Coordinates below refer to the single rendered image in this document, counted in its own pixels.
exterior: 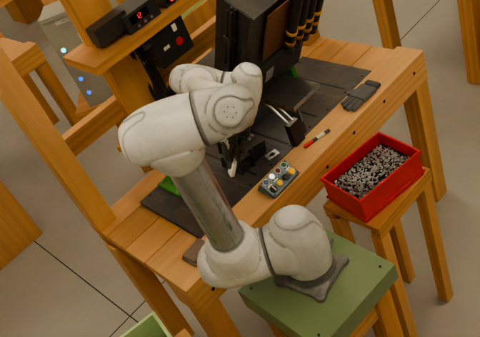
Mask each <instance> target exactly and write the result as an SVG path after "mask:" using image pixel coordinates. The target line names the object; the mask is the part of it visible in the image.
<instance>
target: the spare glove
mask: <svg viewBox="0 0 480 337"><path fill-rule="evenodd" d="M380 86H381V84H380V83H379V82H377V81H372V80H367V81H365V82H364V84H361V85H359V86H358V87H357V88H356V89H353V90H351V91H349V92H348V93H347V96H348V97H346V98H345V99H344V100H343V101H342V102H341V105H342V107H343V109H346V110H347V111H350V110H352V111H353V112H355V111H356V110H357V109H358V108H359V107H360V106H361V105H362V104H363V102H366V101H367V100H368V99H369V98H371V97H372V96H373V95H374V94H375V93H376V91H377V89H378V88H379V87H380Z"/></svg>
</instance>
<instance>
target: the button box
mask: <svg viewBox="0 0 480 337"><path fill-rule="evenodd" d="M283 162H284V163H285V164H286V166H285V167H282V166H281V163H280V164H279V165H278V166H277V167H276V168H275V169H280V172H279V173H277V172H275V169H274V170H273V171H272V172H271V173H270V174H273V175H274V178H270V177H269V175H270V174H269V175H268V176H267V177H266V178H265V179H264V180H267V181H268V182H269V183H268V184H267V185H266V184H264V180H263V181H262V182H261V183H260V184H259V187H258V191H259V192H260V193H262V194H264V195H266V196H269V197H271V198H276V197H277V196H278V195H279V194H280V193H281V192H282V191H283V190H284V189H285V188H286V187H287V186H288V185H289V184H290V183H291V182H292V181H293V180H294V179H295V178H296V177H297V176H298V175H299V172H298V171H297V170H296V169H295V168H294V169H295V174H293V175H291V174H289V173H288V169H289V168H291V167H292V168H293V166H292V165H291V164H289V163H288V162H287V161H286V160H283V161H282V163H283ZM285 173H286V174H288V175H289V179H287V180H284V179H283V175H284V174H285ZM278 180H282V181H283V185H282V186H278V185H277V183H276V182H277V181H278ZM271 186H276V187H277V191H276V192H272V191H271Z"/></svg>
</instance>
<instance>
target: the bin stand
mask: <svg viewBox="0 0 480 337"><path fill-rule="evenodd" d="M422 168H423V169H425V172H424V175H423V176H422V177H421V178H419V179H418V180H417V181H416V182H414V183H413V184H412V185H411V186H410V187H408V188H407V190H405V191H404V192H403V193H402V194H401V195H400V196H398V197H397V198H396V199H395V200H394V201H392V202H391V203H390V204H389V205H388V206H387V207H386V208H385V209H384V210H382V211H381V212H380V213H379V214H377V215H376V216H375V217H374V218H373V219H371V220H370V222H368V223H365V222H363V221H362V220H360V219H359V218H357V217H355V216H354V215H352V214H351V213H349V212H348V211H346V210H344V209H343V208H341V207H340V206H338V205H336V204H335V203H333V202H332V201H330V200H328V201H327V202H326V203H325V204H324V205H323V207H324V210H325V213H326V216H328V217H329V219H330V222H331V225H332V227H333V230H334V233H335V234H337V235H339V236H341V237H343V238H345V239H347V240H349V241H351V242H353V243H355V244H356V242H355V239H354V235H353V233H352V230H351V227H350V224H349V221H351V222H354V223H356V224H359V225H360V226H363V227H365V228H367V229H370V230H371V238H372V241H373V244H374V248H375V251H376V255H377V256H380V257H382V258H384V259H386V260H387V261H390V262H391V263H393V264H395V267H396V271H397V273H398V279H397V280H396V281H395V282H394V284H393V285H392V286H391V287H390V292H391V296H392V298H393V302H394V305H395V308H396V312H397V315H398V318H399V322H400V325H401V329H402V331H403V335H404V337H418V333H417V330H416V326H415V323H414V318H413V316H412V312H411V308H410V305H409V300H408V298H407V294H406V290H405V287H404V282H403V281H405V282H407V283H409V284H410V283H411V282H412V281H413V280H414V278H415V274H414V269H413V266H412V263H411V258H410V255H409V250H408V246H407V243H406V238H405V235H404V230H403V227H402V224H401V219H400V218H401V217H402V216H403V215H404V213H405V212H406V211H407V209H408V208H409V207H410V206H411V205H412V203H413V202H415V200H416V202H417V205H418V209H419V215H420V218H421V224H422V227H423V231H424V237H425V240H426V246H427V249H428V253H429V259H430V262H431V268H432V271H433V275H434V281H435V284H436V290H437V293H438V297H439V298H440V299H441V300H443V301H446V302H449V300H450V299H451V297H452V296H453V295H454V294H453V290H452V286H451V279H450V275H449V269H448V265H447V261H446V254H445V250H444V244H443V240H442V236H441V229H440V225H439V219H438V215H437V211H436V204H435V200H434V194H433V190H432V186H431V181H432V175H431V169H430V168H426V167H423V166H422Z"/></svg>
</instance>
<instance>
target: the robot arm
mask: <svg viewBox="0 0 480 337"><path fill-rule="evenodd" d="M169 85H170V87H171V89H172V90H173V91H174V92H176V93H177V95H173V96H169V97H166V98H164V99H160V100H158V101H155V102H153V103H150V104H147V105H145V106H143V107H141V108H140V109H137V110H136V111H135V112H133V113H132V114H130V115H129V116H128V117H126V118H125V119H124V120H123V122H122V124H121V125H120V127H119V130H118V137H119V144H120V147H121V151H122V153H123V155H124V157H125V158H126V159H127V160H128V161H130V162H131V163H132V164H134V165H137V166H150V167H152V168H153V169H156V170H157V171H160V172H161V173H162V174H164V175H166V176H169V178H170V179H171V180H172V182H173V184H174V185H175V187H176V189H177V190H178V192H179V193H180V195H181V197H182V198H183V200H184V202H185V203H186V204H187V206H188V207H189V209H190V211H191V212H192V214H193V215H194V217H195V219H196V220H197V222H198V224H199V225H200V227H201V229H202V230H203V232H204V233H205V235H206V240H205V244H204V245H203V246H202V247H201V249H200V251H199V253H198V257H197V266H198V270H199V273H200V276H201V278H202V279H203V281H204V282H205V283H207V284H209V285H210V286H212V287H215V288H236V287H240V286H245V285H249V284H252V283H256V282H259V281H263V280H265V279H267V278H270V277H272V276H278V277H277V278H276V280H275V282H276V285H277V286H278V287H284V288H289V289H291V290H293V291H296V292H298V293H302V294H304V295H306V296H309V297H311V298H313V299H315V300H316V301H317V302H319V303H323V302H325V300H326V297H327V294H328V292H329V290H330V289H331V287H332V286H333V284H334V282H335V281H336V279H337V278H338V276H339V274H340V273H341V271H342V270H343V268H344V267H345V266H347V265H348V264H349V258H348V257H347V256H345V255H337V254H335V253H332V252H331V248H332V246H333V244H334V239H333V238H332V237H330V236H327V234H326V231H325V229H324V227H323V225H322V223H321V222H320V220H319V219H318V218H317V217H316V215H315V214H314V213H313V212H311V211H310V210H309V209H308V208H306V207H304V206H301V205H288V206H285V207H283V208H280V209H279V210H278V211H277V212H276V213H275V214H274V215H273V216H272V217H271V218H270V220H269V222H268V223H266V224H265V225H264V226H262V227H259V228H252V227H251V226H249V225H248V224H247V223H245V222H243V221H241V220H237V218H236V216H235V214H234V212H233V210H232V208H231V206H230V204H229V202H228V201H227V199H226V197H225V195H224V192H223V191H222V189H221V187H220V185H219V183H218V181H217V180H216V177H215V175H214V173H213V171H212V170H211V167H210V165H209V163H208V162H207V160H206V158H205V156H204V154H205V147H207V146H210V145H213V144H216V143H218V142H220V143H221V149H222V154H223V159H224V160H225V162H226V163H227V167H228V174H229V175H230V177H231V178H232V177H234V176H235V172H236V168H237V167H238V165H239V163H241V161H240V160H241V159H245V157H246V154H247V152H248V150H249V147H250V145H251V143H252V141H253V140H254V139H255V137H254V135H253V134H252V133H249V132H250V129H251V126H252V124H253V123H254V119H255V117H256V114H257V111H258V105H259V102H260V100H261V94H262V85H263V77H262V72H261V69H260V68H259V67H258V66H257V65H255V64H252V63H249V62H243V63H240V64H239V65H238V66H237V67H236V68H235V69H234V70H233V71H232V72H226V71H220V70H218V69H214V68H211V67H208V66H202V65H198V64H182V65H178V66H176V67H175V68H174V69H173V70H172V71H171V73H170V77H169ZM227 141H229V152H228V150H227V146H226V145H227Z"/></svg>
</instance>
